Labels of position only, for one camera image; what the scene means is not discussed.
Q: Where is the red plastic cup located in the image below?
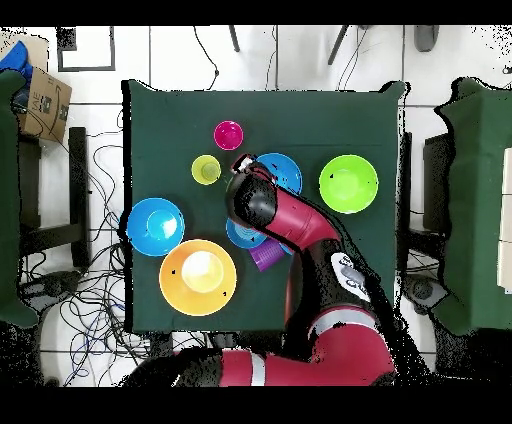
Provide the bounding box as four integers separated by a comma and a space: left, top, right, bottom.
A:
212, 120, 245, 152

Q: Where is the large blue plastic bowl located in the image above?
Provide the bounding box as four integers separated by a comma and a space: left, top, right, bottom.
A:
255, 152, 304, 197
126, 197, 186, 258

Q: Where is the purple plastic cup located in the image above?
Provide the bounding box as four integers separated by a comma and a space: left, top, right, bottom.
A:
248, 238, 286, 273

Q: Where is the yellow ribbed plastic cup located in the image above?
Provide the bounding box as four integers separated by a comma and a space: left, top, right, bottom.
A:
190, 154, 222, 186

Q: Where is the dark green tablecloth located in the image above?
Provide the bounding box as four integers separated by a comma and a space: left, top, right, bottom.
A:
121, 78, 409, 333

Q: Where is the large green plastic bowl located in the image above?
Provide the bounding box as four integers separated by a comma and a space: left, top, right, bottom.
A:
318, 154, 380, 215

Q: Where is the large yellow plastic bowl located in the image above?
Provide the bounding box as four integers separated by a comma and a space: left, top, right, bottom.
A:
158, 238, 238, 318

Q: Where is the black floor box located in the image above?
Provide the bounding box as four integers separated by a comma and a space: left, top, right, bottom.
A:
150, 333, 175, 361

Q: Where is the printed cardboard box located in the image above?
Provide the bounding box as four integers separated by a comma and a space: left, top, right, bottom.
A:
17, 66, 74, 144

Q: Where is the plain cardboard box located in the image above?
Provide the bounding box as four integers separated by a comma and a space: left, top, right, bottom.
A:
0, 31, 50, 73

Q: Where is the green cloth on side table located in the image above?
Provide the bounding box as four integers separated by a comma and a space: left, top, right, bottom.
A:
0, 69, 40, 329
433, 76, 512, 337

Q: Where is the blue bag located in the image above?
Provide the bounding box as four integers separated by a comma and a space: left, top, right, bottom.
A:
0, 40, 34, 83

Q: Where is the black floor cable with knot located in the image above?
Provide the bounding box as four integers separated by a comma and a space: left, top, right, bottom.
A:
193, 25, 220, 91

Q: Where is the tangle of floor cables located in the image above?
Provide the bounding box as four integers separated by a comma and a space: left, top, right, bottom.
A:
19, 107, 209, 387

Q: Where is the black stool frame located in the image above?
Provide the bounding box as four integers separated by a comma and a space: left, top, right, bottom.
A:
17, 126, 91, 268

